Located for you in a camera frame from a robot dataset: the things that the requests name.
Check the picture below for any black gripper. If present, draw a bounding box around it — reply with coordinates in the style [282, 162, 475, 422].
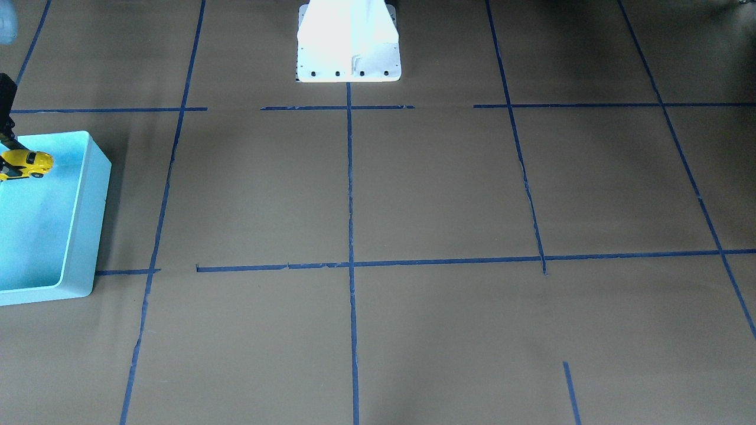
[1, 74, 29, 151]

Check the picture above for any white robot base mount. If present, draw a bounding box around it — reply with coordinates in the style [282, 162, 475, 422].
[295, 1, 402, 83]

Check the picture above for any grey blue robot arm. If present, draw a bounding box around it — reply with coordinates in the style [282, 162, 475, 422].
[1, 1, 26, 150]

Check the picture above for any yellow beetle toy car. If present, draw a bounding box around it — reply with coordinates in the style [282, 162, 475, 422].
[1, 149, 54, 181]

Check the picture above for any light blue plastic bin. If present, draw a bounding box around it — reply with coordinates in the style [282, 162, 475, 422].
[1, 131, 111, 306]

